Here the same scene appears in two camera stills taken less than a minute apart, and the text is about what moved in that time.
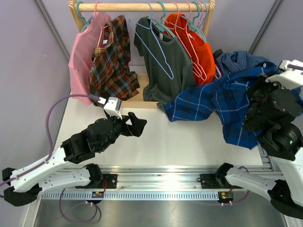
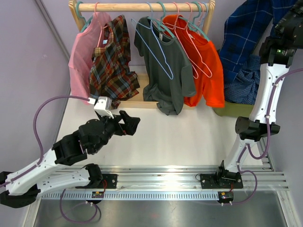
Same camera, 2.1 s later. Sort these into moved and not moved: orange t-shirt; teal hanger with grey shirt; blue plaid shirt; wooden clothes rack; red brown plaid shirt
Moved: blue plaid shirt
Not moved: orange t-shirt; wooden clothes rack; teal hanger with grey shirt; red brown plaid shirt
